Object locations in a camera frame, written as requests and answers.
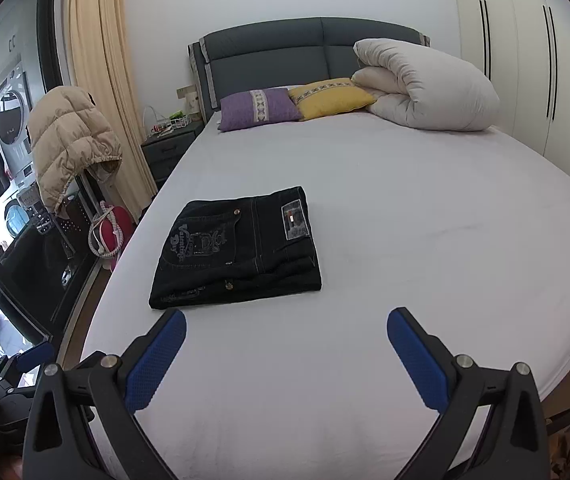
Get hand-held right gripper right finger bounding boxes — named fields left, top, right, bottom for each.
left=386, top=306, right=552, bottom=480

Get yellow pillow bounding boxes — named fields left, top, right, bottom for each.
left=287, top=77, right=378, bottom=121

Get black denim pants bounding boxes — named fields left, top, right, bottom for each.
left=148, top=186, right=324, bottom=311

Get dark grey padded headboard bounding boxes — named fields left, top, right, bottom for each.
left=187, top=16, right=430, bottom=124

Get dark grey nightstand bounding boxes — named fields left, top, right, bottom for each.
left=140, top=120, right=206, bottom=194

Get bed with white sheet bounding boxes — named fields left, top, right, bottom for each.
left=78, top=110, right=570, bottom=480

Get rolled white duvet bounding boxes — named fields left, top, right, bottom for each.
left=351, top=37, right=500, bottom=133

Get white washing machine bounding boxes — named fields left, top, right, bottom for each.
left=0, top=55, right=42, bottom=237

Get white wardrobe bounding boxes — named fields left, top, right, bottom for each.
left=447, top=0, right=570, bottom=194

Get purple pillow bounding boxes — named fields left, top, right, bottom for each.
left=217, top=87, right=304, bottom=133

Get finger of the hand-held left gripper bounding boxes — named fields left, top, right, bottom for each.
left=15, top=345, right=56, bottom=376

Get pink and white bag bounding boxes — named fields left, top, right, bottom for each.
left=88, top=200, right=136, bottom=272

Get beige curtain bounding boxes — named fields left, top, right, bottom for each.
left=62, top=0, right=159, bottom=224

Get beige puffer jacket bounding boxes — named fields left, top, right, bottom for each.
left=25, top=86, right=124, bottom=214

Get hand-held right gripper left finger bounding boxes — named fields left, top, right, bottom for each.
left=22, top=308, right=187, bottom=480

